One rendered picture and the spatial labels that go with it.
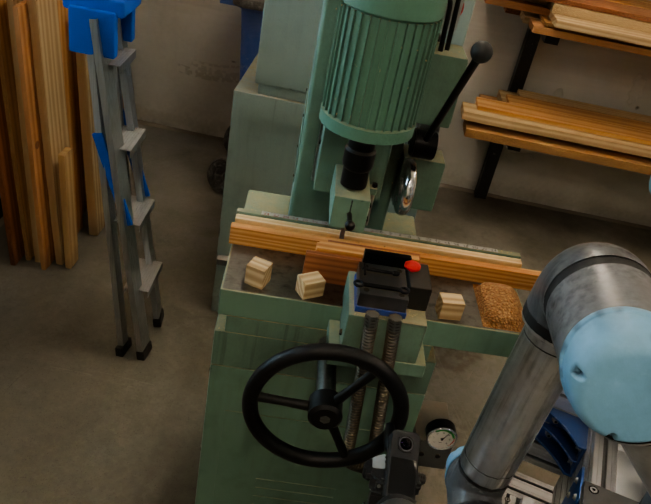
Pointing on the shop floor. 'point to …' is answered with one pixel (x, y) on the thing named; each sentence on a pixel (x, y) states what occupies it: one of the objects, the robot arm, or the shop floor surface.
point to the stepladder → (103, 57)
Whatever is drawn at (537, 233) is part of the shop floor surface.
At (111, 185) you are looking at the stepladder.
